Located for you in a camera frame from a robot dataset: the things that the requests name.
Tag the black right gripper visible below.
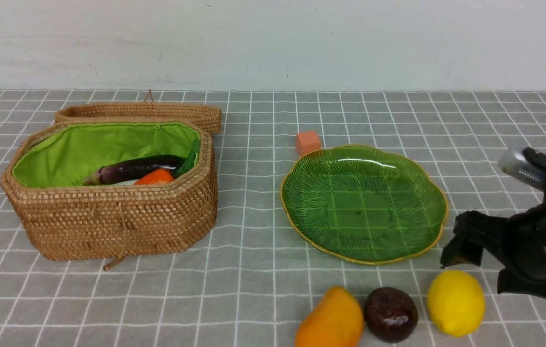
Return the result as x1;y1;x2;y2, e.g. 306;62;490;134
440;149;546;300

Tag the dark red passion fruit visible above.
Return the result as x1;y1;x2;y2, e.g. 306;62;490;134
363;286;418;344

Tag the orange mango toy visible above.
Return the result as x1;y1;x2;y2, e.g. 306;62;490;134
294;286;364;347

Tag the orange carrot with green leaves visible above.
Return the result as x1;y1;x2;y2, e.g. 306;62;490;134
133;141;200;185

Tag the purple eggplant toy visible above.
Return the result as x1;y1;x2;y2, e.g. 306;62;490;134
81;154;186;186

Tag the white radish toy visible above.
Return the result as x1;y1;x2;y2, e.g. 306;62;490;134
111;179;138;186

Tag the yellow lemon toy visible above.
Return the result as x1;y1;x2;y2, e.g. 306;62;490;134
427;270;486;337

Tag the green glass leaf plate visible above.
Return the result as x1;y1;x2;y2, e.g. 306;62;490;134
280;144;449;266

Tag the small orange cube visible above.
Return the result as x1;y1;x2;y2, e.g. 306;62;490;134
295;130;322;157

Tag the grey checked tablecloth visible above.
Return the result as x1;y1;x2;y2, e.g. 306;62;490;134
0;90;546;347

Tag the woven wicker basket lid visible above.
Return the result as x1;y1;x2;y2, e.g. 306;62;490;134
54;90;222;134

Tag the woven wicker basket green lining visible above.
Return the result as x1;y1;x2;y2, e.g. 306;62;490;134
1;118;218;270

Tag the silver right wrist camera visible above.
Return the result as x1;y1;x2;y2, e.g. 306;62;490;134
498;148;545;192

